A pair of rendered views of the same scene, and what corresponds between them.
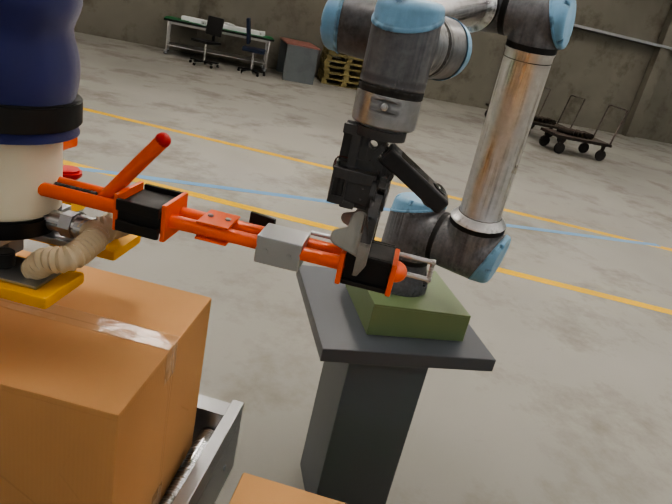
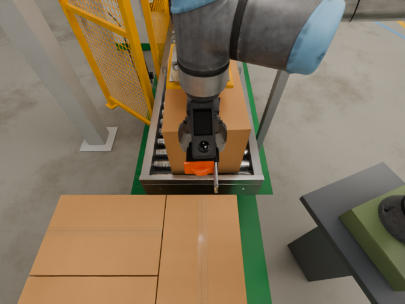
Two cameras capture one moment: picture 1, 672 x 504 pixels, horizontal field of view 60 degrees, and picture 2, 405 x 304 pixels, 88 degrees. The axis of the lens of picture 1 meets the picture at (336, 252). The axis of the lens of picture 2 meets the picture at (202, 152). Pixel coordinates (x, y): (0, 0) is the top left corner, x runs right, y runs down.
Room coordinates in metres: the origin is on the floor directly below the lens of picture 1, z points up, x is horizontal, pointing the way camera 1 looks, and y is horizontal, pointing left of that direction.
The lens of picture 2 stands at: (0.78, -0.36, 1.67)
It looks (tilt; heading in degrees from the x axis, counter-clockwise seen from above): 56 degrees down; 84
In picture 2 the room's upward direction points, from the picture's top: straight up
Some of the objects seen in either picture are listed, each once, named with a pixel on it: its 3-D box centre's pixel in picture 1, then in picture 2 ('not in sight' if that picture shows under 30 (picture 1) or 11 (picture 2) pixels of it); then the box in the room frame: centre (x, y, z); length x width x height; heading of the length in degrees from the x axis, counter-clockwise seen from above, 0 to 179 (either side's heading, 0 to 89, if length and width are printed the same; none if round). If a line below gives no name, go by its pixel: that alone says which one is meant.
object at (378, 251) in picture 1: (368, 265); (198, 155); (0.80, -0.05, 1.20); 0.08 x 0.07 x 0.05; 85
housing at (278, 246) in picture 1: (282, 246); not in sight; (0.82, 0.08, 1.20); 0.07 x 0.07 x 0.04; 85
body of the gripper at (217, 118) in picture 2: (367, 167); (202, 104); (0.82, -0.02, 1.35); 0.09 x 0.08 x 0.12; 84
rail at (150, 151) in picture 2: not in sight; (166, 69); (0.62, 1.39, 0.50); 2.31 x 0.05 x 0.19; 84
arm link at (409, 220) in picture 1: (415, 225); not in sight; (1.59, -0.21, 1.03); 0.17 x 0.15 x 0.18; 64
